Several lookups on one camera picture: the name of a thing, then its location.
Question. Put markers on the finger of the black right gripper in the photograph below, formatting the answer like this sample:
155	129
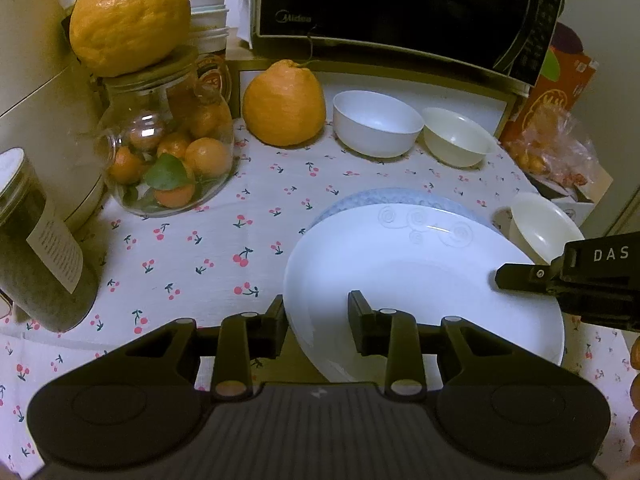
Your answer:
544	280

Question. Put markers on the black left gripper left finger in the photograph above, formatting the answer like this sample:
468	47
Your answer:
243	338

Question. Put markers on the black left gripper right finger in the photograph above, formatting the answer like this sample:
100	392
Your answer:
393	334

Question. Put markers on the cream bowl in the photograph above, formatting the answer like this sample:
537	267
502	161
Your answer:
454	139
540	228

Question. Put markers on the white plate with swirl pattern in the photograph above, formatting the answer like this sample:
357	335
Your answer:
425	261

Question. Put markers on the large white bowl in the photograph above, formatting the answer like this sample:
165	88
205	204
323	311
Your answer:
375	125

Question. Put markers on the cherry print tablecloth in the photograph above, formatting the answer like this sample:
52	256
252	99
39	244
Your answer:
226	256

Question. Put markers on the white water bottle carton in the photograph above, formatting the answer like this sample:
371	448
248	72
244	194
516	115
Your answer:
579	201

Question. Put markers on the plastic bag of fruit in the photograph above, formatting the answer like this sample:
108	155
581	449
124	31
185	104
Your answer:
554	146

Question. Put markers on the blue rimmed plate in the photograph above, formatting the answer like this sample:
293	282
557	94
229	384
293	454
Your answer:
399	196

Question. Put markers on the white wooden shelf stand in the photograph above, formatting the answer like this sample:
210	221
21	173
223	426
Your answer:
489	107

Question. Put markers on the dark jar with paper label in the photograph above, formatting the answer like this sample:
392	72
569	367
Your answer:
43	268

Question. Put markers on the orange red cardboard box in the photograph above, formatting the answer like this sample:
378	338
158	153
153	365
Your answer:
566	72

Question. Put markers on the glass jar with small oranges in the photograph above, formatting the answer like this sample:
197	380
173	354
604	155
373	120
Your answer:
165	141

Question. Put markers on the large orange citrus on table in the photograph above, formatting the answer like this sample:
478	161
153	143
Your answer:
284	105

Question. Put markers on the black microwave oven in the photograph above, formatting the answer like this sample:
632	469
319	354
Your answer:
509	38

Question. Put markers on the white appliance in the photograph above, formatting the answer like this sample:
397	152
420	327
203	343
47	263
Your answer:
47	106

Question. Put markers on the large orange citrus on jar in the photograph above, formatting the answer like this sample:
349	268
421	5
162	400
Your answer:
116	37

